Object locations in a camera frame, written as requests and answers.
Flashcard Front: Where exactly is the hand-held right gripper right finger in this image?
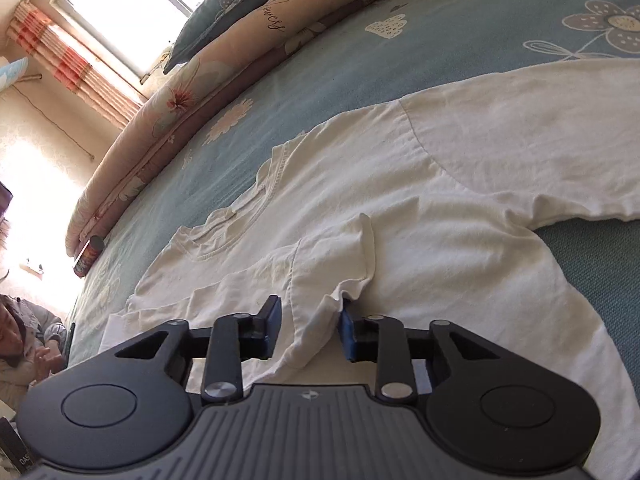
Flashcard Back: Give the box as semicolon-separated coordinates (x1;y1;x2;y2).
337;300;506;402

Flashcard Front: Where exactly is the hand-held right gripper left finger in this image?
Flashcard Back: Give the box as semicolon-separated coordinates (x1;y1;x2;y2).
115;295;283;402

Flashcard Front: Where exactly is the white printed long-sleeve shirt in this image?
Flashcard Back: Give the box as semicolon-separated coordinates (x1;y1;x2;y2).
100;55;640;480

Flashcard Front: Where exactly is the red snack can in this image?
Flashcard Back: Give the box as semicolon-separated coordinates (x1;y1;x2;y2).
73;237;106;279

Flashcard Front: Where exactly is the pink floral folded quilt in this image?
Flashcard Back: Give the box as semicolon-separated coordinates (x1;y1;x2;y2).
66;0;451;262

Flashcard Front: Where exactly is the blue floral bed sheet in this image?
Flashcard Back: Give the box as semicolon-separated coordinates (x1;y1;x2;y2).
65;0;640;411

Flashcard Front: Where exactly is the teal floral pillow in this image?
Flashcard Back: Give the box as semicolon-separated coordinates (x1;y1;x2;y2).
164;0;321;75

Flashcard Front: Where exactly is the pink striped curtain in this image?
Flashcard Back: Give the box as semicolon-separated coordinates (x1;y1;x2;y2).
6;2;147;132

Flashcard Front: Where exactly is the window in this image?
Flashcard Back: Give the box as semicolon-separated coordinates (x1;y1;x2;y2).
52;0;247;89

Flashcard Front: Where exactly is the thin wall cable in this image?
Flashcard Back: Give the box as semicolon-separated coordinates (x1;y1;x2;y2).
9;84;97;163

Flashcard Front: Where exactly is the wall air conditioner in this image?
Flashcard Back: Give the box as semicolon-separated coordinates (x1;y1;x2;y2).
0;56;30;94

